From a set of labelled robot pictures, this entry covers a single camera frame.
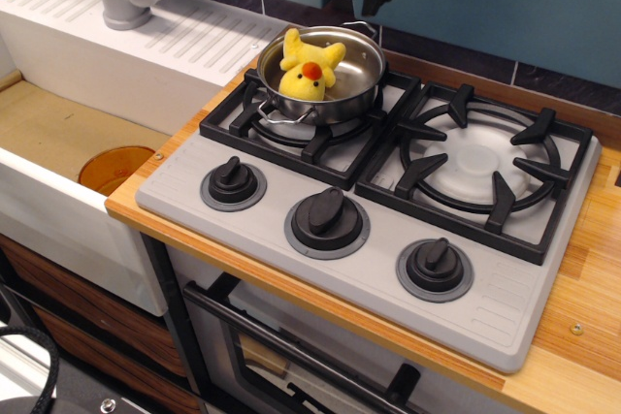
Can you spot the yellow stuffed duck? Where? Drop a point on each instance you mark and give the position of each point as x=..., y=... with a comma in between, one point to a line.
x=309, y=70

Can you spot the stainless steel pan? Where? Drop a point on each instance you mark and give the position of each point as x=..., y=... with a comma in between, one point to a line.
x=358, y=79

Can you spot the black left stove knob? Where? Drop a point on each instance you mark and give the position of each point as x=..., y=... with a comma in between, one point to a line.
x=233, y=186

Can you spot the black stove knob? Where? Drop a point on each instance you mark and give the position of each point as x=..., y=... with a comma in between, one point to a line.
x=233, y=186
x=327, y=226
x=435, y=270

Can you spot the black middle stove knob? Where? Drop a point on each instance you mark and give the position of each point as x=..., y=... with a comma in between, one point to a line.
x=327, y=226

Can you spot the black right stove knob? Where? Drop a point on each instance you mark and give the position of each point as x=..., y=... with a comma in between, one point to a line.
x=435, y=270

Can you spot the grey toy stove top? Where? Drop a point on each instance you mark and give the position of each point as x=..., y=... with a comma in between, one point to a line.
x=494, y=323

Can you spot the black left burner grate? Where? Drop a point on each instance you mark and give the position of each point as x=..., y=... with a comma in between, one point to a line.
x=335, y=154

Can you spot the black burner grate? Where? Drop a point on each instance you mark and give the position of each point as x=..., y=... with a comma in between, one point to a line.
x=506, y=178
x=335, y=154

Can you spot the black right burner grate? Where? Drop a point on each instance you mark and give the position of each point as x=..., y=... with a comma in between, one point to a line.
x=506, y=178

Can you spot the orange plastic drain bowl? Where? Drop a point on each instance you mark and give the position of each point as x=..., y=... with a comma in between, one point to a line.
x=105, y=172

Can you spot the wooden drawer fronts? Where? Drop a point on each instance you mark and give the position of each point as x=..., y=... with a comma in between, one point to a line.
x=127, y=346

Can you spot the oven door with black handle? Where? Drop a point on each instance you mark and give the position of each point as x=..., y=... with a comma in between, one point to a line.
x=215, y=300

